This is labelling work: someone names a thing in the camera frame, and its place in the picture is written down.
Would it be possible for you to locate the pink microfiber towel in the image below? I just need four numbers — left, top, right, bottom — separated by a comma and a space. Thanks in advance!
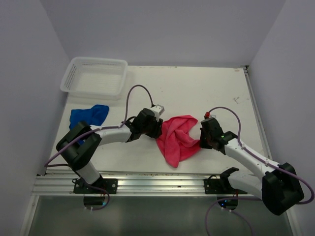
156, 115, 200, 168

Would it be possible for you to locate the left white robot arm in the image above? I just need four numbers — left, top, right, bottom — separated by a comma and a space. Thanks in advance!
56, 105, 164, 193

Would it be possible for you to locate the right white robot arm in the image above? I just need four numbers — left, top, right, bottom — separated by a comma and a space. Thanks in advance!
200, 117, 304, 215

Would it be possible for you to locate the blue microfiber towel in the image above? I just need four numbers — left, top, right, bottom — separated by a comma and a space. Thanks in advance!
69, 105, 109, 129

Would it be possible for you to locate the white plastic basket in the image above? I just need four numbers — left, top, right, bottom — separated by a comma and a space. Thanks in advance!
60, 57, 128, 100

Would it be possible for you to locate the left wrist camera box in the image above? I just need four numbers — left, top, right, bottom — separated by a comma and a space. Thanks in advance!
150, 105, 165, 117

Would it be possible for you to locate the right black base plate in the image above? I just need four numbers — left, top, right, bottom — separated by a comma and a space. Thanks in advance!
203, 175, 247, 195

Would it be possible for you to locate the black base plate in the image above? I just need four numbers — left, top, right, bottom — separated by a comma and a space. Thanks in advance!
203, 175, 247, 195
72, 178, 118, 194

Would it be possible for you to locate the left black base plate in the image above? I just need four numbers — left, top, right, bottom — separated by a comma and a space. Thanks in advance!
72, 178, 118, 194

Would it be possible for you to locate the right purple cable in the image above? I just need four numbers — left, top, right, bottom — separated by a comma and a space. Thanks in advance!
205, 106, 315, 236

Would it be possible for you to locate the aluminium mounting rail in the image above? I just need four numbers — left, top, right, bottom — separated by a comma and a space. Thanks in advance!
31, 172, 291, 197

